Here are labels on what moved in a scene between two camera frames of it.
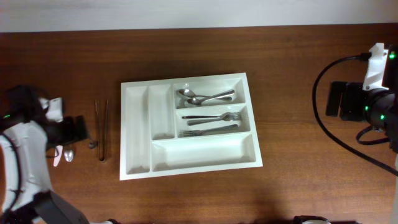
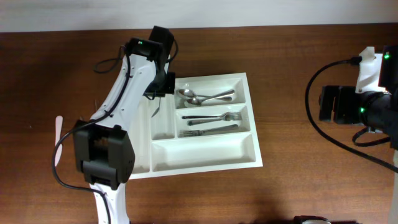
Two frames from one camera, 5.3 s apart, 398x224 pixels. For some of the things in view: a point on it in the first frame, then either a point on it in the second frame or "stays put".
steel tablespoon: x=198 y=101 stays put
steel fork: x=191 y=133 stays put
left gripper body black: x=68 y=131 -> x=164 y=82
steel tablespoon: x=198 y=102 stays put
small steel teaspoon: x=68 y=155 -> x=156 y=111
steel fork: x=231 y=116 stays put
